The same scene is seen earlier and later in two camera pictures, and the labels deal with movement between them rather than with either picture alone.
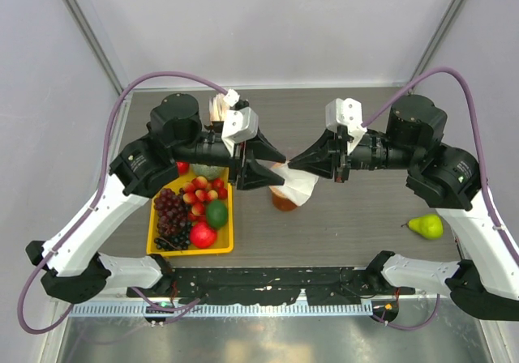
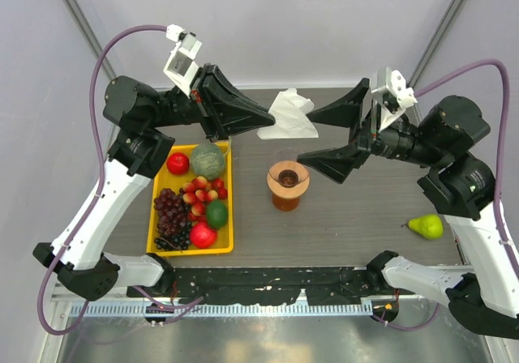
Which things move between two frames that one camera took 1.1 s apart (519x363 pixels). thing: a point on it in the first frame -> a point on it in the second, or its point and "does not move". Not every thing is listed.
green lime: x=216 y=213 does not move
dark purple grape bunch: x=174 y=222 does not move
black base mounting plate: x=273 y=286 does not move
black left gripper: x=250 y=174 -> x=220 y=108
